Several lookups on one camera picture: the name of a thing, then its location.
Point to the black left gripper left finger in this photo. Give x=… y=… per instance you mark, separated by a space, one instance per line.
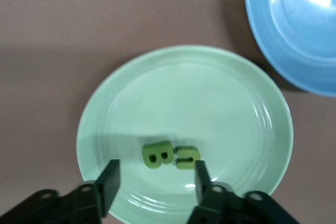
x=110 y=182

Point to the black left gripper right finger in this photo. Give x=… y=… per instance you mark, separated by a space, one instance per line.
x=204 y=190

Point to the green foam letter u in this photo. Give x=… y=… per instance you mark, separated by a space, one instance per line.
x=183 y=153

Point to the green foam letter B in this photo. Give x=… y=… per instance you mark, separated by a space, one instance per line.
x=157 y=146

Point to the green plate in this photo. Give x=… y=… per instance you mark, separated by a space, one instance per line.
x=183 y=98

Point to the brown table cover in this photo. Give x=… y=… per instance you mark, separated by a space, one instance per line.
x=78 y=11

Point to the blue plate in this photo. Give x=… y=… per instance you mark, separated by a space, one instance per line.
x=302 y=37

